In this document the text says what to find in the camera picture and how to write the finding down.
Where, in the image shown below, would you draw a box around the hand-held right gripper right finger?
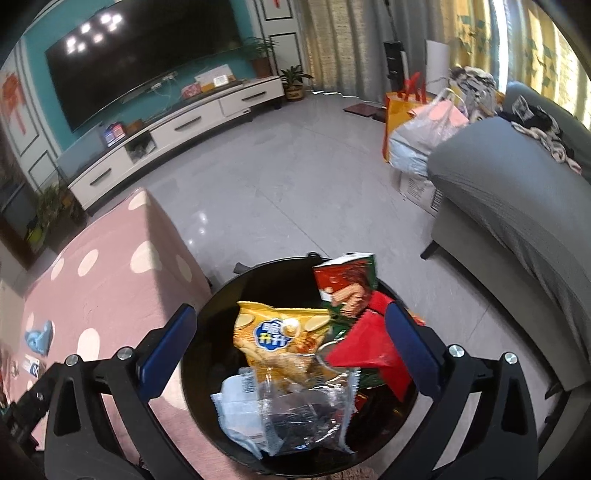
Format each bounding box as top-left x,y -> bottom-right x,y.
383,300 -> 539,480

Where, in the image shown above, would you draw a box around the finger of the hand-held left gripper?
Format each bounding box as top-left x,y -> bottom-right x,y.
9,364 -> 63,439

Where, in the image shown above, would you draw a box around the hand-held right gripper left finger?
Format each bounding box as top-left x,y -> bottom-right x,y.
44,302 -> 199,480

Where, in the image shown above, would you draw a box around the red snack bag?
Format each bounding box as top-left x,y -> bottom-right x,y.
325,291 -> 415,403

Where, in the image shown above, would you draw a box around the black trash bin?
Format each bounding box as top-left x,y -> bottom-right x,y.
180,251 -> 432,476

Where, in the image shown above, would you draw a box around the pale blue plastic packet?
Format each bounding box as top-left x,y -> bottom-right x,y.
211,371 -> 278,459

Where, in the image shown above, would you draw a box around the green wafer packet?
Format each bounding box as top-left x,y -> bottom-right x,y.
311,252 -> 377,320

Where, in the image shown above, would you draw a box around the yellow chip bag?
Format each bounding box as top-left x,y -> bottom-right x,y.
233,301 -> 334,385

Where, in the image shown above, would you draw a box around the clear plastic wrapper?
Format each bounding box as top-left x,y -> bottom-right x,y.
249,367 -> 362,456

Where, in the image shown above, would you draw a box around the dark blue packet white label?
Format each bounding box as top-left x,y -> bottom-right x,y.
21,355 -> 47,378

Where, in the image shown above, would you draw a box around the pink white-dotted blanket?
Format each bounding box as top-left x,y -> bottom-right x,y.
9,188 -> 213,480

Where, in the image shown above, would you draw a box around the printed cardboard box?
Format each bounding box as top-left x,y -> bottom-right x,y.
397,171 -> 444,217

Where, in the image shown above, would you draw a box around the glass fish tank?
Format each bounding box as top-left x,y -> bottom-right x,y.
0,178 -> 44,271

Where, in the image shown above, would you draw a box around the green leafy plants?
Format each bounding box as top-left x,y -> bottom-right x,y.
28,181 -> 87,241

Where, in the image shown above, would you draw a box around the grey sofa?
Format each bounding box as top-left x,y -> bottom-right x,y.
420,80 -> 591,402

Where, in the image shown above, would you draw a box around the pale bulging plastic bag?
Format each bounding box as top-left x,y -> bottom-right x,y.
390,90 -> 469,178

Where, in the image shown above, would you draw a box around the small blue red box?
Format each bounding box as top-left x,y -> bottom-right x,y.
102,122 -> 126,147

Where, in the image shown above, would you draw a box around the white television cabinet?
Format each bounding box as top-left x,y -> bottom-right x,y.
68,76 -> 284,210

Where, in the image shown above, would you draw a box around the orange shopping bag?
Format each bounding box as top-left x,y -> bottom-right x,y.
382,71 -> 431,162

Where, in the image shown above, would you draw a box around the dark floor mat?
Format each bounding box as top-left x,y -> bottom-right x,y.
344,102 -> 389,123

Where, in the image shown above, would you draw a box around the black white clothes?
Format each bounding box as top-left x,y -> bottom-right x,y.
450,65 -> 583,175

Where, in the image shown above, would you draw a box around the white power strip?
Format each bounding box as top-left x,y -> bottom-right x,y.
150,71 -> 179,92

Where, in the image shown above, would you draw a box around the white desk calendar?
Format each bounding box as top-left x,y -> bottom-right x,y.
194,65 -> 234,90

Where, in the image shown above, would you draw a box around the white board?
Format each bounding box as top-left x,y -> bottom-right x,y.
425,39 -> 452,95

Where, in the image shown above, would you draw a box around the small potted plant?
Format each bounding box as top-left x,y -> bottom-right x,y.
279,65 -> 315,101

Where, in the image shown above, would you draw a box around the black flat television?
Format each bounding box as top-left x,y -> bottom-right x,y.
45,0 -> 245,132

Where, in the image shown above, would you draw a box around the tall potted plant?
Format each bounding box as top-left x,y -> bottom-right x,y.
242,37 -> 279,79

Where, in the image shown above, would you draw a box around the striped window curtain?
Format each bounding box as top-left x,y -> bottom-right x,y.
295,0 -> 591,130

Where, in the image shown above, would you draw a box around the red wall decoration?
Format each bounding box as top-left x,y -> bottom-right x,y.
0,74 -> 27,138

